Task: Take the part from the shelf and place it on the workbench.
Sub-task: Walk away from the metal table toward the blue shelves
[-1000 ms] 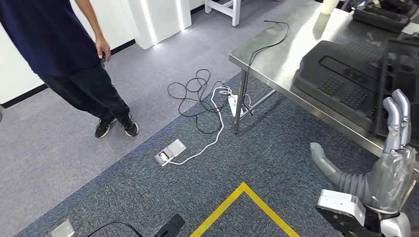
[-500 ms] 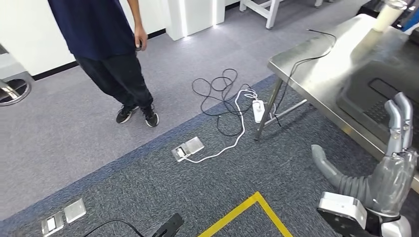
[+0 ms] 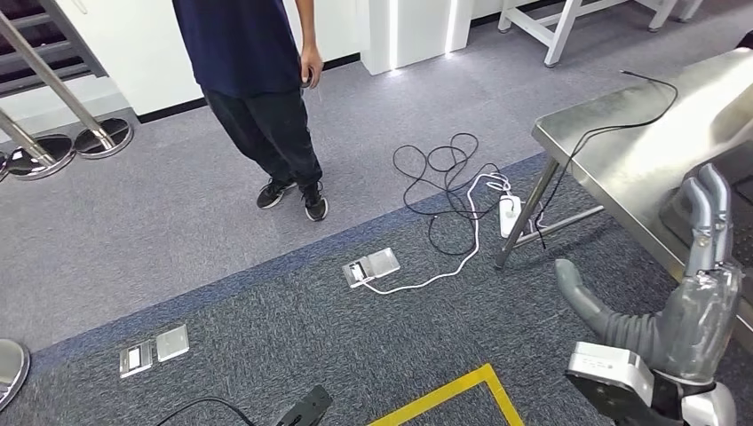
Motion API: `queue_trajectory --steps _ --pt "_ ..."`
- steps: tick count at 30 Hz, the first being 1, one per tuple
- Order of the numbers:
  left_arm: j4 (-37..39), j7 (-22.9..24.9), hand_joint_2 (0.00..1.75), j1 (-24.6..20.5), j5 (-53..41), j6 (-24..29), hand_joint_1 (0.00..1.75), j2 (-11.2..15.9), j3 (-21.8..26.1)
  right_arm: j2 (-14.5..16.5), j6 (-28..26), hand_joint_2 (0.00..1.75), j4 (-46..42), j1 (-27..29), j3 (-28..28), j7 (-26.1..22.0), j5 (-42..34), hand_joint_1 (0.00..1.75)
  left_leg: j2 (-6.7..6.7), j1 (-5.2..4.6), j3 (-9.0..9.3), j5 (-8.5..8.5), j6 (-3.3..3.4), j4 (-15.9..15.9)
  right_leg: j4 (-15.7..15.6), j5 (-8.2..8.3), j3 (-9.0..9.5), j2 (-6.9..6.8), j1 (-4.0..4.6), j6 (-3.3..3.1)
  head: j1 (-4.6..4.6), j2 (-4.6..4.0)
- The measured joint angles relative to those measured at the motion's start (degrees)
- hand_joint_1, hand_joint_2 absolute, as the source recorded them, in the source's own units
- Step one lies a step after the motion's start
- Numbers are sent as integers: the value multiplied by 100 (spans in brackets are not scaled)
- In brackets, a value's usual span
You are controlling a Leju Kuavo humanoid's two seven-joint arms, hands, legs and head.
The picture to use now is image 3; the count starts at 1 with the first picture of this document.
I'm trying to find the black foam engine cover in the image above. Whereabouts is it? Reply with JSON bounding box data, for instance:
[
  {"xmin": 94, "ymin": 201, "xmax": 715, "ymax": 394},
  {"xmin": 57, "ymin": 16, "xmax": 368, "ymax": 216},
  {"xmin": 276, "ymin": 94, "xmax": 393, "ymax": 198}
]
[{"xmin": 658, "ymin": 140, "xmax": 753, "ymax": 260}]

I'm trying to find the white wall light strip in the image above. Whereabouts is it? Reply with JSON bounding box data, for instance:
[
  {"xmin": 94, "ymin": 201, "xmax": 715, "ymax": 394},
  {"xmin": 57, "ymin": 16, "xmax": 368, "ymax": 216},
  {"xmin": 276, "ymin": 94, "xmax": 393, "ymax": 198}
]
[
  {"xmin": 386, "ymin": 0, "xmax": 402, "ymax": 73},
  {"xmin": 442, "ymin": 0, "xmax": 461, "ymax": 59}
]

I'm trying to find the stainless steel workbench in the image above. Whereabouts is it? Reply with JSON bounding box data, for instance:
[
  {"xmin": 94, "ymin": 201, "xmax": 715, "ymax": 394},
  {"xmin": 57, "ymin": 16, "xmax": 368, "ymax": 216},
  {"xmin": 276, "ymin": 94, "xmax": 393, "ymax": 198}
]
[{"xmin": 494, "ymin": 46, "xmax": 753, "ymax": 354}]

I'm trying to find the dark grey robot fixture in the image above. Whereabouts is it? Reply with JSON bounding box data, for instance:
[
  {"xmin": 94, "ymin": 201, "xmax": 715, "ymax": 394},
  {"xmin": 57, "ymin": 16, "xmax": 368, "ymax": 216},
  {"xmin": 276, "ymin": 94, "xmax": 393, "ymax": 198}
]
[{"xmin": 273, "ymin": 384, "xmax": 334, "ymax": 426}]

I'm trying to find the thin black floor cable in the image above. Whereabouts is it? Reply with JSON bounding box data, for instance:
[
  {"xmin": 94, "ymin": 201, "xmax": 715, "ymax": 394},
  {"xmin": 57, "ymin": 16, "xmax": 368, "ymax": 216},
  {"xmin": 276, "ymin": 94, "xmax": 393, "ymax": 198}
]
[{"xmin": 155, "ymin": 398, "xmax": 257, "ymax": 426}]

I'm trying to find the white frame table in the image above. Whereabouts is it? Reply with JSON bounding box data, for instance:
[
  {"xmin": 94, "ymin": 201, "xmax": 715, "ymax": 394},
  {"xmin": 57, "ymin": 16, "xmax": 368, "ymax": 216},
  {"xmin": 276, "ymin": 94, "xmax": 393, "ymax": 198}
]
[{"xmin": 498, "ymin": 0, "xmax": 704, "ymax": 68}]

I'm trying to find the white power strip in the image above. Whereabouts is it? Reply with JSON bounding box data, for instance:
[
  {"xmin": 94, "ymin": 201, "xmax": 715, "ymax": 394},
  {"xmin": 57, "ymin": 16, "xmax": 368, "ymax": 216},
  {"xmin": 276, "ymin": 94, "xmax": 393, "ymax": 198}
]
[{"xmin": 498, "ymin": 194, "xmax": 523, "ymax": 240}]

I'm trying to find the grey floor socket box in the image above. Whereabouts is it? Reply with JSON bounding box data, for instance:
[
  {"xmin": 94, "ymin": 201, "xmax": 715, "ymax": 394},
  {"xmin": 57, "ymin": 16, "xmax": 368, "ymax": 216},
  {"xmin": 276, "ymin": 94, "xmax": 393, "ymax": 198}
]
[
  {"xmin": 155, "ymin": 324, "xmax": 191, "ymax": 363},
  {"xmin": 119, "ymin": 341, "xmax": 155, "ymax": 379}
]

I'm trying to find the person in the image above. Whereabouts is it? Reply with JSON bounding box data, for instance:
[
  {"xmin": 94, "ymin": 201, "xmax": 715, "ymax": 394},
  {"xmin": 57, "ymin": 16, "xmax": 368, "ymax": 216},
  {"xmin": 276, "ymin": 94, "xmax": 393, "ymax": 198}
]
[{"xmin": 171, "ymin": 0, "xmax": 329, "ymax": 224}]

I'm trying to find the open metal floor socket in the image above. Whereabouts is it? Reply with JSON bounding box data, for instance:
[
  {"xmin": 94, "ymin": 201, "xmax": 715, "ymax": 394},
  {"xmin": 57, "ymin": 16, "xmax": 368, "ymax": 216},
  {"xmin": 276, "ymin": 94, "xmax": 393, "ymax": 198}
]
[{"xmin": 342, "ymin": 248, "xmax": 401, "ymax": 289}]

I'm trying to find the white power cable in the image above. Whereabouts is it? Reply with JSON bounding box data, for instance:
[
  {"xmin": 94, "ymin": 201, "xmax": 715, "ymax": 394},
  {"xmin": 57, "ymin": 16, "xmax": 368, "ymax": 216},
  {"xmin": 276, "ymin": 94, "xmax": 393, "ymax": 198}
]
[{"xmin": 359, "ymin": 171, "xmax": 513, "ymax": 296}]

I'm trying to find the dark grey slatted rack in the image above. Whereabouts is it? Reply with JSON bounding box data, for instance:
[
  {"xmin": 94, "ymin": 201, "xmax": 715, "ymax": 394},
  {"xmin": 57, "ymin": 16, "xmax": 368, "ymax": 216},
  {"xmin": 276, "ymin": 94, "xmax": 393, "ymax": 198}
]
[{"xmin": 0, "ymin": 0, "xmax": 110, "ymax": 99}]

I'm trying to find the person's hand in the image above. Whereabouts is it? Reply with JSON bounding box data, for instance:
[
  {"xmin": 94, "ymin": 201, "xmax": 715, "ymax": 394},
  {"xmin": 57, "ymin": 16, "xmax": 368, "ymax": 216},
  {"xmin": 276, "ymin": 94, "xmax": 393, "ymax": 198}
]
[{"xmin": 299, "ymin": 45, "xmax": 325, "ymax": 90}]

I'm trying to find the long black loose cable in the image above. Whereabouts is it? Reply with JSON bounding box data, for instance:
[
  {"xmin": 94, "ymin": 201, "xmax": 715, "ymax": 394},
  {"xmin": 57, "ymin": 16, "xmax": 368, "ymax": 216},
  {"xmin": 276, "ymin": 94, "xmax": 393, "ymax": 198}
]
[{"xmin": 532, "ymin": 70, "xmax": 679, "ymax": 249}]

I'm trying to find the yellow floor tape square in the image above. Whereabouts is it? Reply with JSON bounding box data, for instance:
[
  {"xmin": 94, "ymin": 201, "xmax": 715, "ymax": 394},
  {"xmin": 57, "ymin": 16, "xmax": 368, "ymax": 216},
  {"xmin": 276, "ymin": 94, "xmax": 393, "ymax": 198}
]
[{"xmin": 367, "ymin": 363, "xmax": 525, "ymax": 426}]

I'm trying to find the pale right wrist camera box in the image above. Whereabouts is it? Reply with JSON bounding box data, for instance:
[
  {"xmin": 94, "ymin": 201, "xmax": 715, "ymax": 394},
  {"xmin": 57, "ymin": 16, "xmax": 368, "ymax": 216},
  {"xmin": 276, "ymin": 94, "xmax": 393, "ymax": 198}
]
[{"xmin": 564, "ymin": 342, "xmax": 689, "ymax": 426}]

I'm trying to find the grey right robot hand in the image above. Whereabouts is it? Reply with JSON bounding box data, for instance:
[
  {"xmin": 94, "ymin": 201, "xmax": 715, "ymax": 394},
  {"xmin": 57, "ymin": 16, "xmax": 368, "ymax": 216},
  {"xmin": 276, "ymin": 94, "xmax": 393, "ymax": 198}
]
[{"xmin": 553, "ymin": 163, "xmax": 743, "ymax": 386}]

